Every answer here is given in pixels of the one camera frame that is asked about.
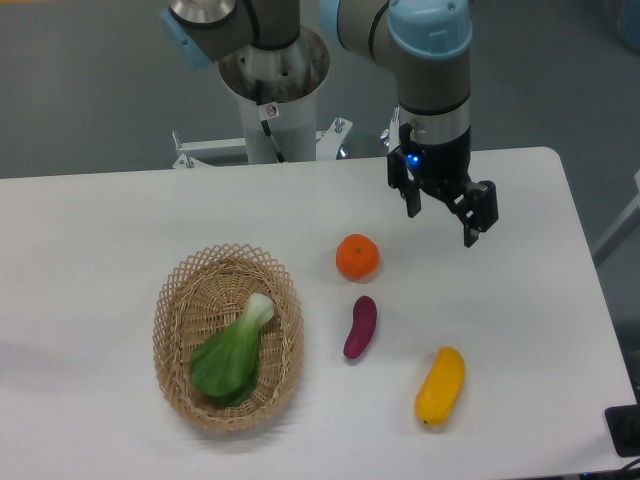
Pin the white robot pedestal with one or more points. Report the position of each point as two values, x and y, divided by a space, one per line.
274 70

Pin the black device at table edge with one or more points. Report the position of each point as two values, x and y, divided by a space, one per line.
623 425

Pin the white table leg frame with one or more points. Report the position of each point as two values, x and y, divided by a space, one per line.
619 230

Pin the green bok choy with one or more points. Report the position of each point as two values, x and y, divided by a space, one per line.
225 367

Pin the yellow mango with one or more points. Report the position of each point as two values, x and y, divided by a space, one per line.
440 390

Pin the woven wicker basket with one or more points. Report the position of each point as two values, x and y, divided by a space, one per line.
204 294

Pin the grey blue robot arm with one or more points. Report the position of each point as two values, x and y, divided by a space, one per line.
424 44

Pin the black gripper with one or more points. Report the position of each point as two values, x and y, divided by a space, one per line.
441 171

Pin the orange tangerine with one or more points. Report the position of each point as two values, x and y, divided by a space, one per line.
357 257

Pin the purple sweet potato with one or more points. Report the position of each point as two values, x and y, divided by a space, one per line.
364 322

